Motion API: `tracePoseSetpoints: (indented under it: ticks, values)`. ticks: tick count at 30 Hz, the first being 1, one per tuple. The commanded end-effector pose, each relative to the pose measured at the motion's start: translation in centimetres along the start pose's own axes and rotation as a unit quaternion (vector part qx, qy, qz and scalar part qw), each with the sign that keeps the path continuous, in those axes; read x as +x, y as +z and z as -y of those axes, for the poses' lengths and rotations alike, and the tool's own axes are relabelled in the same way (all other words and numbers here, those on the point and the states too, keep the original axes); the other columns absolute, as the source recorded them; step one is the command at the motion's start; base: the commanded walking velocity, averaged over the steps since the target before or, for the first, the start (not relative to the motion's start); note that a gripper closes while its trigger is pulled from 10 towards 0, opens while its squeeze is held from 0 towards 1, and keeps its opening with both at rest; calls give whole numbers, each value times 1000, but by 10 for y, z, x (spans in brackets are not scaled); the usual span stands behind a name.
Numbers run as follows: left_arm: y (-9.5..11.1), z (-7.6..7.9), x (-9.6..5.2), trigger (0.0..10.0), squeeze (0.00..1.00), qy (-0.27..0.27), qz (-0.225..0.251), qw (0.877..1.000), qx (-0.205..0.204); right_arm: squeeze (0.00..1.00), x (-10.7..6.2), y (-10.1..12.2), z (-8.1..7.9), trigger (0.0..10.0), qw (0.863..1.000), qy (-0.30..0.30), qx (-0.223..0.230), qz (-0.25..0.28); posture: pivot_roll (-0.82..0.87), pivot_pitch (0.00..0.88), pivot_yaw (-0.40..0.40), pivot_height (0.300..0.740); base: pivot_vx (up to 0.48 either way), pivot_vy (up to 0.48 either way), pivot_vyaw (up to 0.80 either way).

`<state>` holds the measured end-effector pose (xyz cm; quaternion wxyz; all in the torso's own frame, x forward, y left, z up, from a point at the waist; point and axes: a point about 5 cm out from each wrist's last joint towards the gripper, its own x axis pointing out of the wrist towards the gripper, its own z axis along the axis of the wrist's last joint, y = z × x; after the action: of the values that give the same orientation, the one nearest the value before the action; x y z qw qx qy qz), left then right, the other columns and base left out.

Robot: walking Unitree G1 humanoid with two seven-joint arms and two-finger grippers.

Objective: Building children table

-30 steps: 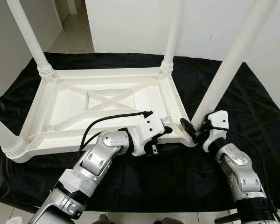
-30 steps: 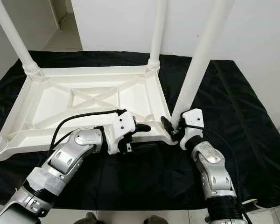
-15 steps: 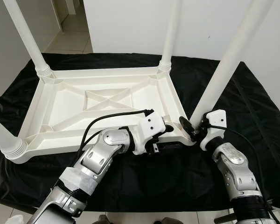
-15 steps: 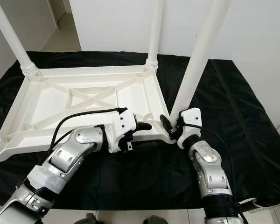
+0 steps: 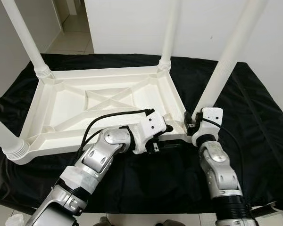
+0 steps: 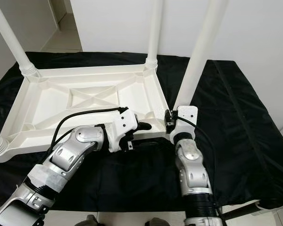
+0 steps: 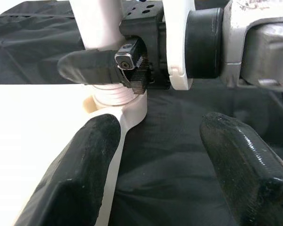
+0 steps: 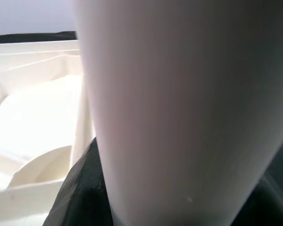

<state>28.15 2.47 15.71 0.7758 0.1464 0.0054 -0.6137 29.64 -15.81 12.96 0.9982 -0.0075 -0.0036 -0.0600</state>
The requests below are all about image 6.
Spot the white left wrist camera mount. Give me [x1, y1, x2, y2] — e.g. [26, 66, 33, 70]
[106, 108, 140, 152]

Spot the grey left robot foot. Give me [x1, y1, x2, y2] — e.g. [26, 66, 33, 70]
[87, 214, 104, 226]

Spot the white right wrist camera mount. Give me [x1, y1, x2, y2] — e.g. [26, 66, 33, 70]
[170, 105, 199, 144]

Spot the black fabric table cover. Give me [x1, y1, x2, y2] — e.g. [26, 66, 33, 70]
[0, 52, 283, 211]

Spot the white plastic children table top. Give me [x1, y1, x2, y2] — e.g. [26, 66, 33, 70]
[0, 64, 175, 163]

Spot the black metal bar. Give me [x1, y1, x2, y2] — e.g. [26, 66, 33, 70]
[224, 202, 262, 221]

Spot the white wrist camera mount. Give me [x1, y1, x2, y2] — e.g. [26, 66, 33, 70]
[170, 105, 199, 144]
[106, 108, 140, 152]

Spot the grey right robot foot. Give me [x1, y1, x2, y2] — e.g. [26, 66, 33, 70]
[146, 218, 168, 226]

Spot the grey robot foot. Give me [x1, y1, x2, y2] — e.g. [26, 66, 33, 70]
[146, 218, 168, 226]
[87, 214, 104, 226]

